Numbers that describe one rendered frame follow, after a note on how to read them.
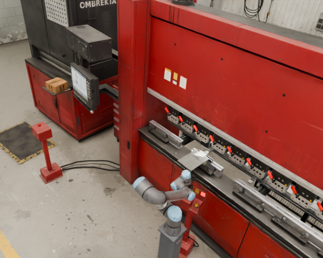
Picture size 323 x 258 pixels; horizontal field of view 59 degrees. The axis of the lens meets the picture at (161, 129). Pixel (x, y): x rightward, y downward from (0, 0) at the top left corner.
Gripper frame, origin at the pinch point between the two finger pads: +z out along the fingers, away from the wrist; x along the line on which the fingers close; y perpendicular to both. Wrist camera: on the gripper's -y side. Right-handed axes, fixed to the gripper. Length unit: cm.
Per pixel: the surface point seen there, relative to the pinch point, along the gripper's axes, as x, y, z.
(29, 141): -274, 15, 86
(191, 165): -9.7, -21.8, -4.1
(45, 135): -183, 19, 8
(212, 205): 19.1, -8.8, 30.9
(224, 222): 36, -1, 38
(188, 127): -29, -51, -18
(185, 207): 1.3, 11.4, 14.8
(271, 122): 46, -51, -69
